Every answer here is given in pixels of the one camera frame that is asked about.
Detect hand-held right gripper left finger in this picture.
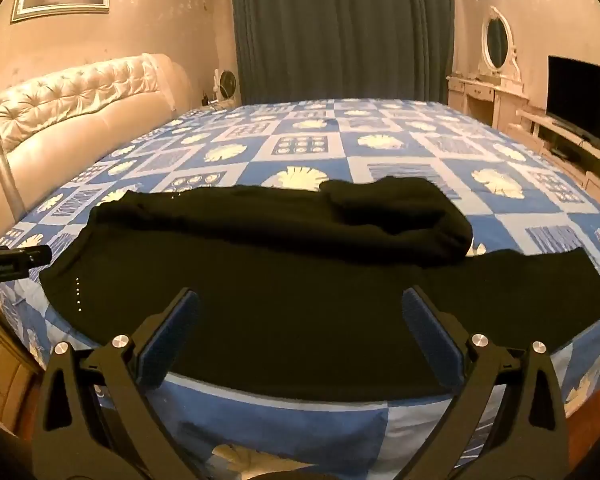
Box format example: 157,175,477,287
31,287,206,480

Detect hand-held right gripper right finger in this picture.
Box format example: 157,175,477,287
401,285,570,480

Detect black pants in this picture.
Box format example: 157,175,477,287
39,176,600,403

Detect cream bedside cabinet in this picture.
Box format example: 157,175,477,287
0,310,46,436

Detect cream tufted headboard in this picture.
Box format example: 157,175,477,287
0,52,193,271

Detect blue patterned bedsheet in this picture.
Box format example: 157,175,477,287
0,97,600,480

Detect white television stand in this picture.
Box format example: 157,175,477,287
515,107,600,201

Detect white dressing table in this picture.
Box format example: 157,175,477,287
446,75,528,131

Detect small white desk fan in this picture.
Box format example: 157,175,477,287
212,67,238,103

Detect black flat television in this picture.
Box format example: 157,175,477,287
546,55,600,143

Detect white oval vanity mirror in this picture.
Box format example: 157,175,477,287
481,6,523,83

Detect dark green curtain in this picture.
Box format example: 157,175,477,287
228,0,456,106

